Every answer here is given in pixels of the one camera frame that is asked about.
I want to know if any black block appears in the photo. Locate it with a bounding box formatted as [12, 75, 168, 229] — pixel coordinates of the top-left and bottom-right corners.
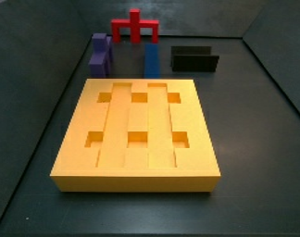
[171, 46, 219, 72]

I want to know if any blue rectangular block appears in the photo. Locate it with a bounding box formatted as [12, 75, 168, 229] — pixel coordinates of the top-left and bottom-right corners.
[143, 44, 159, 79]

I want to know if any purple stepped block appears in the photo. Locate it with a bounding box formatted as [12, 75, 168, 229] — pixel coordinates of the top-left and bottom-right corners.
[89, 33, 112, 78]

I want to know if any yellow slotted board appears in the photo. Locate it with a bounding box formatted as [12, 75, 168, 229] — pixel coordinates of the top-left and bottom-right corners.
[49, 79, 220, 193]

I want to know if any red cross-shaped block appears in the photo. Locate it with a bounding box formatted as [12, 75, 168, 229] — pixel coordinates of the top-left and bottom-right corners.
[110, 8, 159, 44]

